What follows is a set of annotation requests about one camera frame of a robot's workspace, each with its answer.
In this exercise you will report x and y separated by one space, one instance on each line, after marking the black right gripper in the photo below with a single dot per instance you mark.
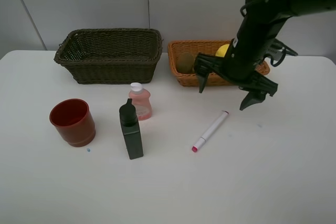
238 68

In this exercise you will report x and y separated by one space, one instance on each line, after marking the yellow lemon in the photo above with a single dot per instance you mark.
221 52

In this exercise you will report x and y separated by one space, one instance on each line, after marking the white pink-capped marker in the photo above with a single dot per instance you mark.
209 131

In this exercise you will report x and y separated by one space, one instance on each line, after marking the brown kiwi fruit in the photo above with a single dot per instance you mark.
185 63

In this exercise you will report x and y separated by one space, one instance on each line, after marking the dark mangosteen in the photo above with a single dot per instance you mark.
195 67

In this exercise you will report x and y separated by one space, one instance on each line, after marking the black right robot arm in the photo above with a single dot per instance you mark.
255 41

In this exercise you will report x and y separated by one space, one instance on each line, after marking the orange wicker basket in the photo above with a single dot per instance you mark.
176 48

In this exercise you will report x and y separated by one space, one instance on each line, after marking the pink soap bottle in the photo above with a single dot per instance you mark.
141 100

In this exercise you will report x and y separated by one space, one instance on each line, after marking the dark green square bottle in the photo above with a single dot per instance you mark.
131 130

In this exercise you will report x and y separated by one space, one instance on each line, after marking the dark brown wicker basket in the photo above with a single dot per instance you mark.
111 56

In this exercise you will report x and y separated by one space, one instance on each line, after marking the red plastic cup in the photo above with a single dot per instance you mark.
74 122

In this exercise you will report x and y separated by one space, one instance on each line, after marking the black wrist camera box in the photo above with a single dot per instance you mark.
277 52

